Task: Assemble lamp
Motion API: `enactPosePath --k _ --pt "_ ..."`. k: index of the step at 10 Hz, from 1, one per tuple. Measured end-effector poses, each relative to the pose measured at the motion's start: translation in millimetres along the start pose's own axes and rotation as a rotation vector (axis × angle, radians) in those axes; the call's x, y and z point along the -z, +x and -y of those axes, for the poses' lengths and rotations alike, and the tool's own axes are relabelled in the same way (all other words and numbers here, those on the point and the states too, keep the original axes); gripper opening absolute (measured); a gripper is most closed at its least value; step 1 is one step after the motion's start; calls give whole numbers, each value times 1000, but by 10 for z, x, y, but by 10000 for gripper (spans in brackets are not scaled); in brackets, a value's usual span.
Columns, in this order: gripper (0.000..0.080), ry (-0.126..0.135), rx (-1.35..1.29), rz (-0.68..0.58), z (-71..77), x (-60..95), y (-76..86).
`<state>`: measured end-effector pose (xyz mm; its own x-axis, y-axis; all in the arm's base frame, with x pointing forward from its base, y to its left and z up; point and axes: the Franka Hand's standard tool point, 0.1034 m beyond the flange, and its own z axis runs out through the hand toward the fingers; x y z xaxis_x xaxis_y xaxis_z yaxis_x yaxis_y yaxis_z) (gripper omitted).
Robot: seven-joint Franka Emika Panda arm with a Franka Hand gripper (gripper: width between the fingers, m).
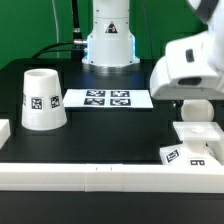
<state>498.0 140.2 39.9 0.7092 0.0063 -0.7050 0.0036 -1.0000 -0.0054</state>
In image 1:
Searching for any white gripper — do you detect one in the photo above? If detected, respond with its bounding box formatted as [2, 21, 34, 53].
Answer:
[150, 32, 224, 100]

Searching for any white lamp base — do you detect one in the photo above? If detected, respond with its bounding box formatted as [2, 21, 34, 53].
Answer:
[160, 122, 223, 167]

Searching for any white lamp bulb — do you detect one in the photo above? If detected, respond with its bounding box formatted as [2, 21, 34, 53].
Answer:
[181, 100, 214, 122]

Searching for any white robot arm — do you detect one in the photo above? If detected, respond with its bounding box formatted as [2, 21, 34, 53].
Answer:
[82, 0, 224, 100]

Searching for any white lamp shade cone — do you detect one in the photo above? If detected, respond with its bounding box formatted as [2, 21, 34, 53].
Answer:
[21, 69, 67, 131]

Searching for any white marker tag plate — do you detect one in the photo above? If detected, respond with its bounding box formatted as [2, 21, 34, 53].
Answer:
[63, 89, 153, 109]

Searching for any black cable bundle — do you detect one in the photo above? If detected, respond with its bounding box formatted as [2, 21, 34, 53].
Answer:
[31, 0, 88, 60]

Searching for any white thin cable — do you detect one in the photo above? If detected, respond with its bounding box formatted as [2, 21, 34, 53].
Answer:
[51, 0, 61, 60]

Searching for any white front rail fence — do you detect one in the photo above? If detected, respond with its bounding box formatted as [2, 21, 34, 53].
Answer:
[0, 163, 224, 193]

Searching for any white left rail block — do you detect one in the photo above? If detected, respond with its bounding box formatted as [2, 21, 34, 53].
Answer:
[0, 119, 11, 149]

